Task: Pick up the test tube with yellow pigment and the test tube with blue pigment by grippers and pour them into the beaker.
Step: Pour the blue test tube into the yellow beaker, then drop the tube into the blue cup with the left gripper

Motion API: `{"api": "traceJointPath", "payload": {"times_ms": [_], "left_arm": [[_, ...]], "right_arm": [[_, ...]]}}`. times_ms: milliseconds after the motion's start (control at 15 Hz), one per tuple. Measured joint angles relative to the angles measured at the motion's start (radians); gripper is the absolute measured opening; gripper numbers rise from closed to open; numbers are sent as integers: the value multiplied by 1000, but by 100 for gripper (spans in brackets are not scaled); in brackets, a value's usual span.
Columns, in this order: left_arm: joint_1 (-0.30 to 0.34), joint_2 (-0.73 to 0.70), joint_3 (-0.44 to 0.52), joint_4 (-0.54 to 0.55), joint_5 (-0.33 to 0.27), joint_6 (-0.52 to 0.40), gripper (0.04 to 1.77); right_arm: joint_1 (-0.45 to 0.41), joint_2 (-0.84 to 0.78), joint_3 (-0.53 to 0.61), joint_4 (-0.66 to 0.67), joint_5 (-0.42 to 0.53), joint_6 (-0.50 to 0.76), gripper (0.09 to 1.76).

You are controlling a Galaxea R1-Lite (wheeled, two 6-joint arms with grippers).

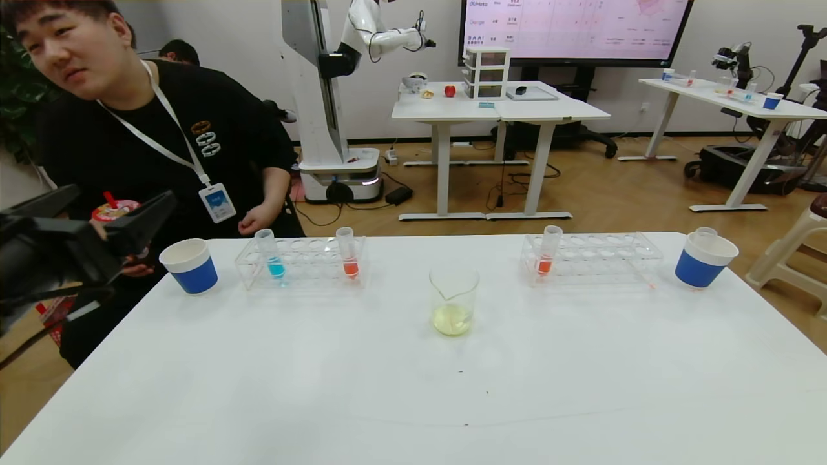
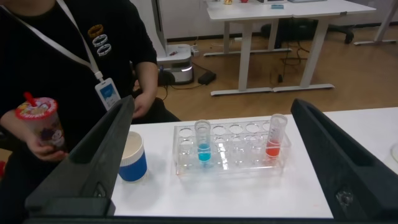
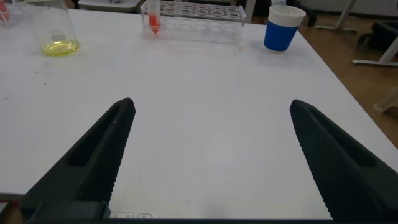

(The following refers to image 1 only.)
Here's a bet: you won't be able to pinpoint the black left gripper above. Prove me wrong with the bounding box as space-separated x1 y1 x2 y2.
0 183 177 303

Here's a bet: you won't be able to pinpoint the blue pigment test tube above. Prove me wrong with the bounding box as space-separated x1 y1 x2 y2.
254 228 287 286

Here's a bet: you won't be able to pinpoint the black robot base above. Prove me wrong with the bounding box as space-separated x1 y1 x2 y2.
685 142 811 194

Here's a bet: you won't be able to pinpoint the orange pigment test tube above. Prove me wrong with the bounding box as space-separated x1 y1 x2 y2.
535 225 564 280
335 226 360 280

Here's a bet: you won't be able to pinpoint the red shopping bag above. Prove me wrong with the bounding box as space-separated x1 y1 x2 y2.
36 300 77 349

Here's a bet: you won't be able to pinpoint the green potted plant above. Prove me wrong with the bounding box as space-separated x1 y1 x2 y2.
0 26 62 162

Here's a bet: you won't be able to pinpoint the man in black shirt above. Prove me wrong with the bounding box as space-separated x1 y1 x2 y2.
0 0 304 369

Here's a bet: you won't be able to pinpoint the white wheeled robot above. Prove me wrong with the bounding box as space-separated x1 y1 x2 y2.
281 0 437 204

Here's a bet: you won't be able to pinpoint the white standing desk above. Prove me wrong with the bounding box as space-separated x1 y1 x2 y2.
392 81 501 222
494 79 611 220

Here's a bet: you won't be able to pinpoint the white drawer organizer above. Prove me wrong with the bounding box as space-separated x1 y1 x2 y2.
464 45 511 99

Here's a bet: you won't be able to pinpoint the grey flat tray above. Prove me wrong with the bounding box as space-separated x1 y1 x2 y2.
506 85 560 101

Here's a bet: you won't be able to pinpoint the black screen stand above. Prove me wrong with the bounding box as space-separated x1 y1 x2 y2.
491 65 619 159

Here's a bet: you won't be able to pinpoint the large display screen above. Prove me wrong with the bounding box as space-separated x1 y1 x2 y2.
459 0 695 67

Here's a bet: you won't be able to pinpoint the long white desk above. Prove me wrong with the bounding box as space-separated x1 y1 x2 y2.
617 76 827 211

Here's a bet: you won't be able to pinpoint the beige plastic stool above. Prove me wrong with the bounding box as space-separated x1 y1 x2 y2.
746 194 827 320

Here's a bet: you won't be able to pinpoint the black tripod stand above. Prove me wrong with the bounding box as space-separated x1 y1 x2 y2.
775 23 827 188

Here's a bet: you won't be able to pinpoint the white lanyard id badge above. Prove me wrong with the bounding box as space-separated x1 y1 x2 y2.
97 61 238 224

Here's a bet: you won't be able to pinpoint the black floor cables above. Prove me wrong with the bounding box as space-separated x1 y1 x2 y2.
485 160 563 211

